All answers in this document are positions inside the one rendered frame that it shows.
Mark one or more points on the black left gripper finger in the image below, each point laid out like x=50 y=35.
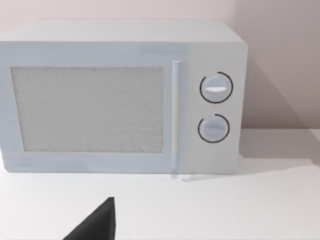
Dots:
x=100 y=222

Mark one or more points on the pale microwave oven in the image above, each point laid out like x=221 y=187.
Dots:
x=210 y=155

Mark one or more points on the small microwave knob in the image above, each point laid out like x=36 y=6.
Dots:
x=213 y=128

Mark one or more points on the pale microwave door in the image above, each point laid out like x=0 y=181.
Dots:
x=87 y=55

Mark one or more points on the large microwave knob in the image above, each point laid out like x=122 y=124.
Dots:
x=216 y=87

